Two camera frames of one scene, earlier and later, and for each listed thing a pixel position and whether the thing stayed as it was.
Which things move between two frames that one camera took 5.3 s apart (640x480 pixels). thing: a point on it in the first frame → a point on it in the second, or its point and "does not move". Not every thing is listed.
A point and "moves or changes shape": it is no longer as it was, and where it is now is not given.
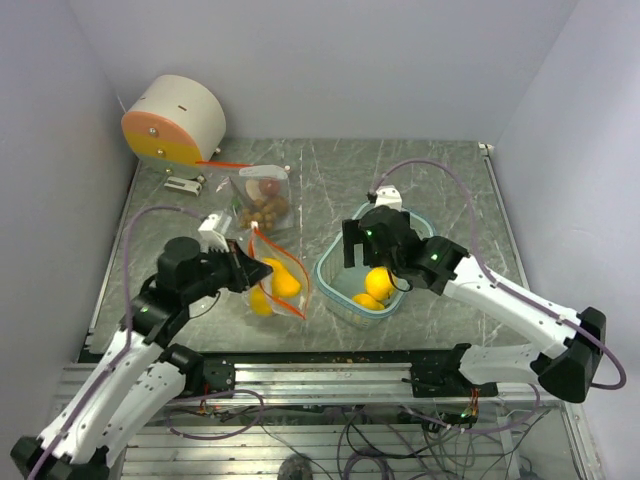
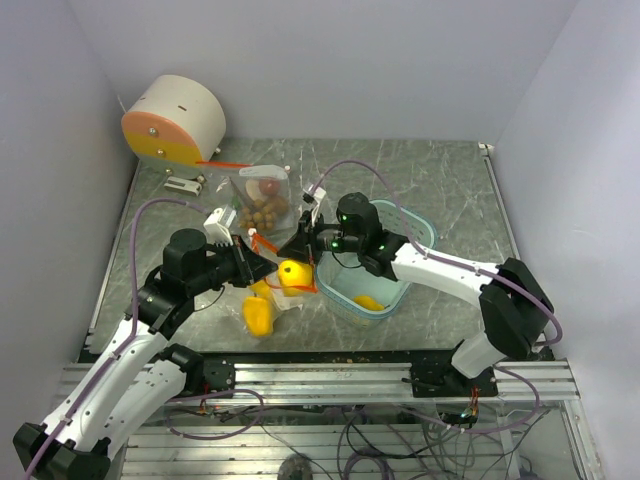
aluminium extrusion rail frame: x=344 y=420 does not move
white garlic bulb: x=253 y=189 does not move
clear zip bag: x=261 y=200 does not move
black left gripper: x=244 y=271 does not move
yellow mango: x=366 y=301 does not move
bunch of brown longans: x=264 y=213 does not move
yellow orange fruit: x=282 y=283 → x=261 y=288
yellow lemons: x=260 y=303 moves or changes shape
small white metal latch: x=183 y=185 does not move
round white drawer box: x=173 y=123 does not move
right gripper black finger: x=353 y=234 → x=303 y=244
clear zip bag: x=285 y=291 moves or changes shape
